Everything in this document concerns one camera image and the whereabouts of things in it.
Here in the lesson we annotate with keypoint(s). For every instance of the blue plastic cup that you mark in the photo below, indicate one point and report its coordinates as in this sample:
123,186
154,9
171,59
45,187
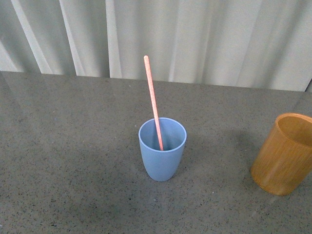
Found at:
159,164

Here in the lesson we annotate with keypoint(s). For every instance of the brown bamboo chopstick holder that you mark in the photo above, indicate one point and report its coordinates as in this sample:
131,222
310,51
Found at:
285,157

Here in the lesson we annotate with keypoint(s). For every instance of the white curtain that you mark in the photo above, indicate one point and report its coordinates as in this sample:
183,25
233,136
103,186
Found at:
245,43

